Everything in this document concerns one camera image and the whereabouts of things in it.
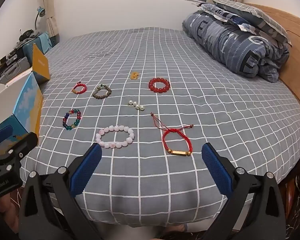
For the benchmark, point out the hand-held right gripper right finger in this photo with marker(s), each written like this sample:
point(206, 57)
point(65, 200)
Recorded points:
point(216, 172)

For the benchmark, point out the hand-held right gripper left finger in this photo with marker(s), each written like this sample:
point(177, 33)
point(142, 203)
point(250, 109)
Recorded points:
point(86, 172)

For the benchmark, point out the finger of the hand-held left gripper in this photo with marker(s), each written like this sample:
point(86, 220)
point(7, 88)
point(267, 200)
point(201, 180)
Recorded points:
point(25, 142)
point(1, 133)

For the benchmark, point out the blue yellow cardboard box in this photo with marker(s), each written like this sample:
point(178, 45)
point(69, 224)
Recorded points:
point(27, 105)

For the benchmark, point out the person's left hand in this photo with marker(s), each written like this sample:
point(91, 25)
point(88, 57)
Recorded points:
point(12, 212)

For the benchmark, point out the blue and yellow box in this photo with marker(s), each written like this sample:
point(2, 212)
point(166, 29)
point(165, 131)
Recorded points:
point(5, 97)

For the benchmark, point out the dark clothing pile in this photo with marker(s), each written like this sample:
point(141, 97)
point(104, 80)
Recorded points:
point(28, 34)

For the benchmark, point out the blue desk lamp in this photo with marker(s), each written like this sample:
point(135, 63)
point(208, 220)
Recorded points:
point(40, 11)

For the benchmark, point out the grey checked bed sheet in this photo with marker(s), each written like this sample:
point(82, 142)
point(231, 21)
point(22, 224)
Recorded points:
point(165, 50)

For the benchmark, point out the wooden headboard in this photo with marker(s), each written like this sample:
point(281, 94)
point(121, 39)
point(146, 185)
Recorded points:
point(295, 62)

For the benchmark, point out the blue white patterned pillow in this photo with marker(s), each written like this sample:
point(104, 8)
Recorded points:
point(220, 11)

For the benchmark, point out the grey checked pillow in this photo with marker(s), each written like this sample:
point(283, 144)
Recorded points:
point(250, 12)

